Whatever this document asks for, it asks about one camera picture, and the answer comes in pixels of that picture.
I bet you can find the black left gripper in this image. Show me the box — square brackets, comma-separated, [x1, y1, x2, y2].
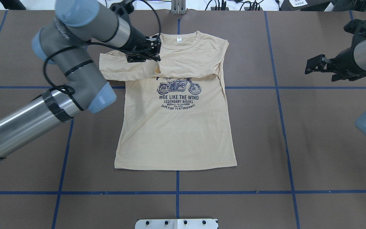
[126, 26, 161, 63]

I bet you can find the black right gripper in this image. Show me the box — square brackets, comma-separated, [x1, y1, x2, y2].
[305, 48, 366, 82]

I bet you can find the beige long-sleeve printed shirt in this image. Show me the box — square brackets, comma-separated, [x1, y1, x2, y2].
[99, 31, 237, 171]

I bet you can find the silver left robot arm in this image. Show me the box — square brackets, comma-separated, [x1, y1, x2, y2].
[0, 0, 161, 163]

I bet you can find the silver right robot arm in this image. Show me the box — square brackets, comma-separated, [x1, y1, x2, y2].
[304, 38, 366, 136]

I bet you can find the black box with label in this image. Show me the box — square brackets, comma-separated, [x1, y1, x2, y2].
[279, 0, 331, 11]

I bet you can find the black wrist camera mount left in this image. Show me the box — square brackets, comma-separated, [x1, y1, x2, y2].
[109, 0, 134, 16]

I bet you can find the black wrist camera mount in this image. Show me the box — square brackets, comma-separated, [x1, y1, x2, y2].
[109, 0, 134, 16]
[343, 19, 366, 42]

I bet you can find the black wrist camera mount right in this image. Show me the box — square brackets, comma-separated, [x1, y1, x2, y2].
[343, 19, 366, 42]

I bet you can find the aluminium frame post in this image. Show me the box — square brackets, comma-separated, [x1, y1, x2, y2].
[171, 0, 187, 15]

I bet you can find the black cable bundle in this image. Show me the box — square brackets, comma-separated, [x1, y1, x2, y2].
[205, 0, 264, 11]

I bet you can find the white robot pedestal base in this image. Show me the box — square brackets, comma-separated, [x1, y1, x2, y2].
[135, 219, 219, 229]

